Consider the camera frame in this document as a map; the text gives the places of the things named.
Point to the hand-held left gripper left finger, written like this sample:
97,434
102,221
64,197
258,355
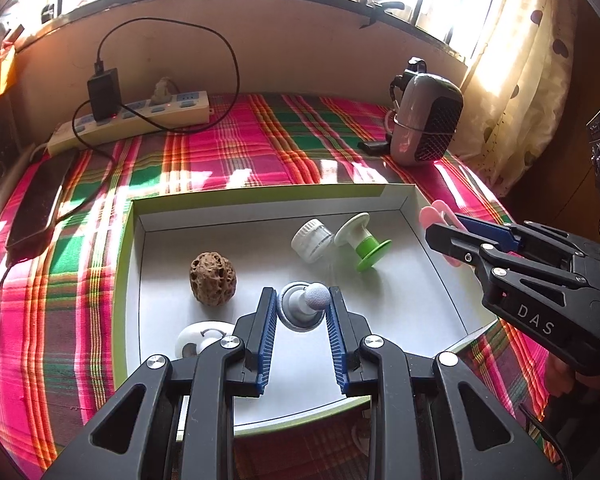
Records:
265,340

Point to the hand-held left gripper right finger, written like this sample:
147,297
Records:
337,340

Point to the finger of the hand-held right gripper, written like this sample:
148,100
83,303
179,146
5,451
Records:
485,230
450,240

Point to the looped pink clip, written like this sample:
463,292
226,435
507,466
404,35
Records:
432,212

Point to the grey white round knob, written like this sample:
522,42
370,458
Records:
300,310

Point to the white disc with knob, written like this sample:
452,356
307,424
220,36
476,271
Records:
192,340

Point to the white cardboard box green sides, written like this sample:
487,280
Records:
405,300

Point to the brown walnut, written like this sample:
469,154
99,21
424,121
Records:
212,277

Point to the green white spool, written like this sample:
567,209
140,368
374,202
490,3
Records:
365,245

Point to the white ribbed plastic cap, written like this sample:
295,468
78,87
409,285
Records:
310,240

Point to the small black device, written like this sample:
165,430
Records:
374,147

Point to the small grey space heater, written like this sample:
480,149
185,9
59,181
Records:
430,120

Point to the cream dotted curtain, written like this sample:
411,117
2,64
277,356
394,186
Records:
525,85

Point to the plaid tablecloth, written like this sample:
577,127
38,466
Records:
280,140

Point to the cream power strip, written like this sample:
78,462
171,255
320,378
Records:
180,110

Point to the black phone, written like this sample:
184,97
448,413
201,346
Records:
37,200

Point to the beige plug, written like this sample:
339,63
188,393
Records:
162,91

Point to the black charger adapter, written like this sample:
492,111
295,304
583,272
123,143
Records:
104,95

